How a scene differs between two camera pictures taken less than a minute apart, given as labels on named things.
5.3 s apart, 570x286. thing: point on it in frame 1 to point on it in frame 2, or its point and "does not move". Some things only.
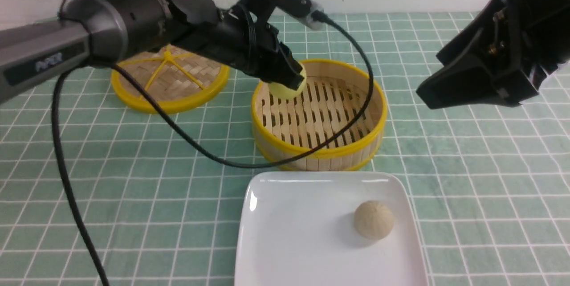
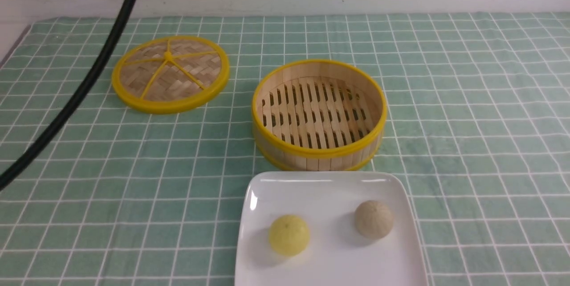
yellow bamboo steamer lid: [173, 79] does not move
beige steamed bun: [373, 220] does not move
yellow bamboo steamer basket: [284, 128] does not move
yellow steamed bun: [280, 90] to [289, 235]
